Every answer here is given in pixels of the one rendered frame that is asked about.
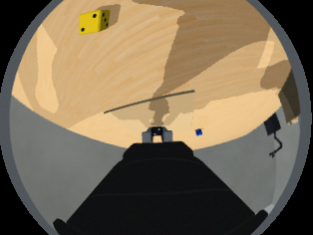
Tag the blue die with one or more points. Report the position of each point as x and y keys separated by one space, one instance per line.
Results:
x=198 y=132

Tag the yellow die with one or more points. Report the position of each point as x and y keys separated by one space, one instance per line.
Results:
x=94 y=21

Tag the beige square mat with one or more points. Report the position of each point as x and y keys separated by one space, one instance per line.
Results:
x=174 y=111

